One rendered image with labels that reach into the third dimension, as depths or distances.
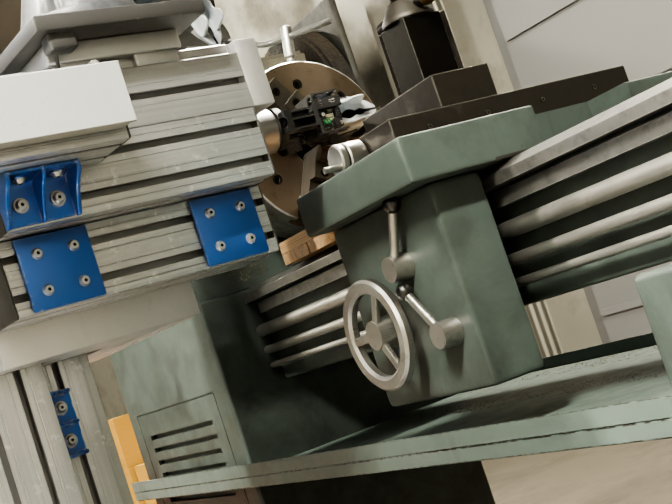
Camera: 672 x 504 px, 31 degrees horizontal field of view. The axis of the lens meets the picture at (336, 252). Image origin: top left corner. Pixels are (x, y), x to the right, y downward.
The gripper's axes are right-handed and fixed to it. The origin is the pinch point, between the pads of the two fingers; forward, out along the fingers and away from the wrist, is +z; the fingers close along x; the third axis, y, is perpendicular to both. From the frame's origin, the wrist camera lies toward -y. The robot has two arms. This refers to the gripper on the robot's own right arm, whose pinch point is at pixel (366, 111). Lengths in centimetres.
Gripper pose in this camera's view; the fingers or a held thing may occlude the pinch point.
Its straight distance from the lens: 212.8
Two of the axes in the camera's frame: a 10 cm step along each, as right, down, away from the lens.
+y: 4.3, -2.0, -8.8
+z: 8.5, -2.5, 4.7
